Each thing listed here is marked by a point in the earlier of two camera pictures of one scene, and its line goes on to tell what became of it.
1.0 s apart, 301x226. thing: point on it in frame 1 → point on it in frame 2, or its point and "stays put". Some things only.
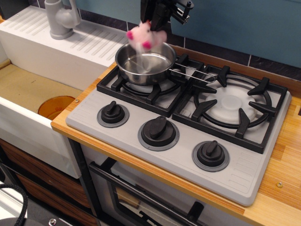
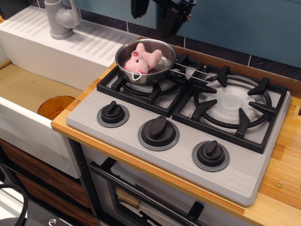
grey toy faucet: [61, 20] stays put
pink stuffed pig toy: [145, 40] → [141, 60]
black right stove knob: [210, 156] stays put
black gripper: [181, 9] → [173, 19]
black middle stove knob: [158, 134] stays put
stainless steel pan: [152, 67] stays put
